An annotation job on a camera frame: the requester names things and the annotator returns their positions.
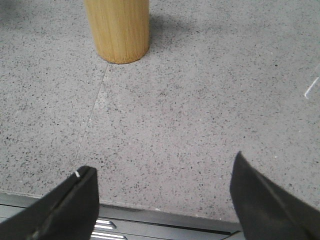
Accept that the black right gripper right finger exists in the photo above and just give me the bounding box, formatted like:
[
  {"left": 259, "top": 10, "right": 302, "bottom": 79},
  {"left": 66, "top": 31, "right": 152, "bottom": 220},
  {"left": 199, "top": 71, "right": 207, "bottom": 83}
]
[{"left": 230, "top": 152, "right": 320, "bottom": 240}]

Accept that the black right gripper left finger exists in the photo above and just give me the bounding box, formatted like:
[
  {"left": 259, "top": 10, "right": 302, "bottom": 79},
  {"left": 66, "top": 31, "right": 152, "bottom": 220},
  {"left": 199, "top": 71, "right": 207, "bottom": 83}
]
[{"left": 0, "top": 166, "right": 99, "bottom": 240}]

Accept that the bamboo cylinder holder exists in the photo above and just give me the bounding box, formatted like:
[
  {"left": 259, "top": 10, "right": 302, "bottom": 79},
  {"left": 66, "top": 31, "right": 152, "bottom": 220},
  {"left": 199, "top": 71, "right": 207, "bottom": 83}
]
[{"left": 84, "top": 0, "right": 150, "bottom": 64}]

